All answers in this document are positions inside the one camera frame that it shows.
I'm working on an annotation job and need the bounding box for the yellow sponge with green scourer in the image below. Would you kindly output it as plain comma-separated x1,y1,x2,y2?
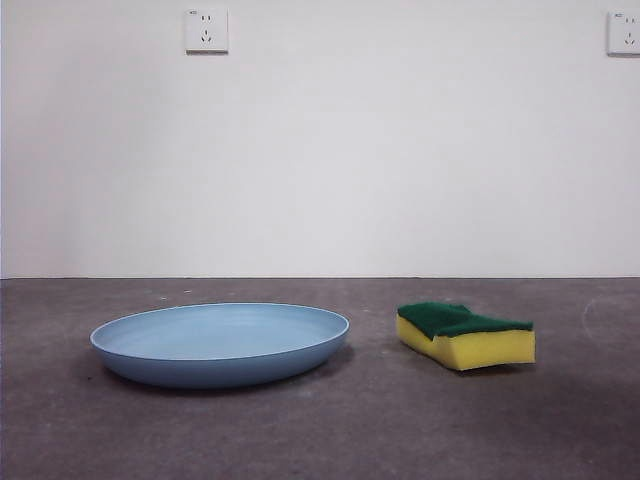
396,301,537,372

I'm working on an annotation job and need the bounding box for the blue round plate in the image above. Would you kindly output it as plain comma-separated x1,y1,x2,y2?
89,301,351,390

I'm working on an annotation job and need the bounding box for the white wall socket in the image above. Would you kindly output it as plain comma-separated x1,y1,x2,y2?
606,9,640,57
184,7,230,55

